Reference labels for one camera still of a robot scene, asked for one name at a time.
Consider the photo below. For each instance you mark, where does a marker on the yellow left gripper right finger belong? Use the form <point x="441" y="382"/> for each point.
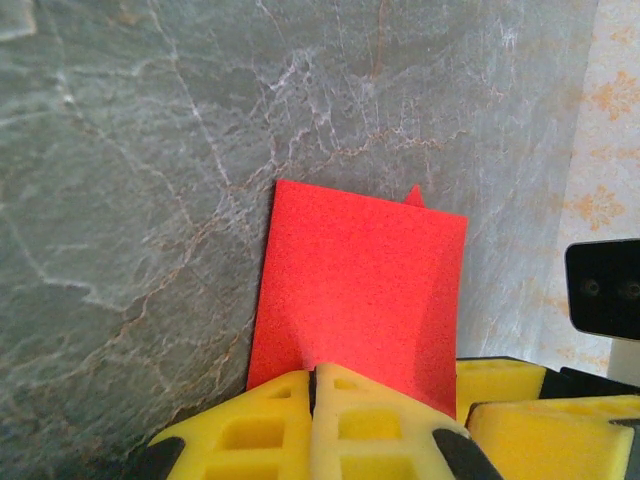
<point x="380" y="450"/>

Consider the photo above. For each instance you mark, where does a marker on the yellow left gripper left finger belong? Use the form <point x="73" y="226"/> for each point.
<point x="260" y="450"/>

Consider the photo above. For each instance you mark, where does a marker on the red cloth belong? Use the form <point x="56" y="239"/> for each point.
<point x="360" y="280"/>

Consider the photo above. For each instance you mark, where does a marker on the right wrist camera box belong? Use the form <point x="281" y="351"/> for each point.
<point x="605" y="290"/>

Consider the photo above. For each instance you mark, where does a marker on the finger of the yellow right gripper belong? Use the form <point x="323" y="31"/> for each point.
<point x="500" y="380"/>
<point x="560" y="440"/>

